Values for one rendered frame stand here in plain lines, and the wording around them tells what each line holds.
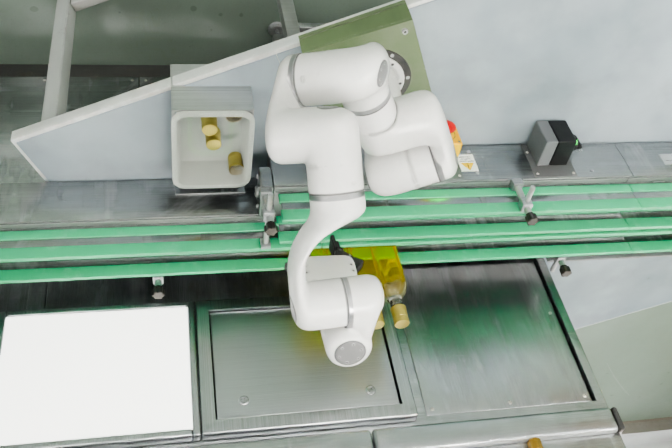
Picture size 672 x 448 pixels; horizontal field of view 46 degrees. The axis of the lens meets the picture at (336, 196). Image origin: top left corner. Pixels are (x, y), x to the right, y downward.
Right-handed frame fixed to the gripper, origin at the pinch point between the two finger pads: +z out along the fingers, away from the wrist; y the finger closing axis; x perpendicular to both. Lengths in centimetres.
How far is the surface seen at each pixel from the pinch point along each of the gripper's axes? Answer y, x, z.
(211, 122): -17.6, 7.9, 36.5
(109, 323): -41, -37, 26
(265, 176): -5.5, -5.4, 35.9
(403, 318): 22.8, -26.9, 9.6
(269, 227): -6.3, -8.8, 20.3
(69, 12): -51, 12, 94
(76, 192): -47, -13, 44
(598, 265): 103, -53, 59
